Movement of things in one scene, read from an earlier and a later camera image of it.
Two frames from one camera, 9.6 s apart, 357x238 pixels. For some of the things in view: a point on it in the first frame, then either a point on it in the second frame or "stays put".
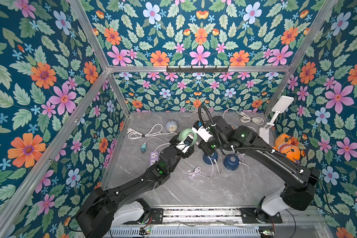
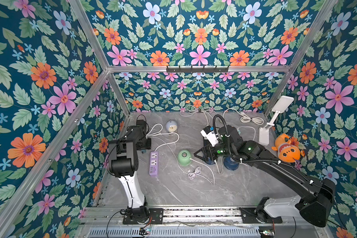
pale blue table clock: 171,126 stays put
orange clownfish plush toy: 282,145 stays put
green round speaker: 188,132 to 183,158
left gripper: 188,152 to 148,146
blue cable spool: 231,162 stays put
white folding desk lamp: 281,106 stays put
